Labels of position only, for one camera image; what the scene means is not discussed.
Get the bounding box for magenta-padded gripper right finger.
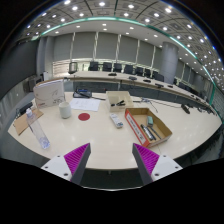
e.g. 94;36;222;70
132;142;184;186

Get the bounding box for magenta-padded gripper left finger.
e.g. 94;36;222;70
40;142;92;186

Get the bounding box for clear plastic water bottle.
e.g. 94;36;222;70
25;107;51;150

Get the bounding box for black marker pen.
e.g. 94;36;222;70
140;123;156;142

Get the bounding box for cardboard box with red side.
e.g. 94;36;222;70
124;107;174;149

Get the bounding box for flat round red coaster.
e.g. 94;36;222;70
77;112;91;122

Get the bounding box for white ceramic mug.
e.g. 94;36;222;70
58;101;73;120

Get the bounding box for small white labelled pack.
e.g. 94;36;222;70
109;112;125;129

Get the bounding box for white paper sheet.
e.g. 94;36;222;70
69;97;102;113

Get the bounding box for beige desk organizer box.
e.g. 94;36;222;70
105;90;135;113

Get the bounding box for black tool in organizer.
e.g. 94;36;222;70
110;99;127;108

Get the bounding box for brown cardboard sheet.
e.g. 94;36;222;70
13;108;45;136

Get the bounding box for black desk microphone unit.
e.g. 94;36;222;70
72;87;93;99

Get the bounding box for white printed carton box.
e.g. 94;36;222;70
32;79;66;109

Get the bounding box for row of black office chairs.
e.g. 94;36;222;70
68;60;208;98

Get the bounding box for round ceiling lights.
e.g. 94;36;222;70
18;0;224;84

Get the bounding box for black cable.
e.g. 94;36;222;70
91;95;108;101

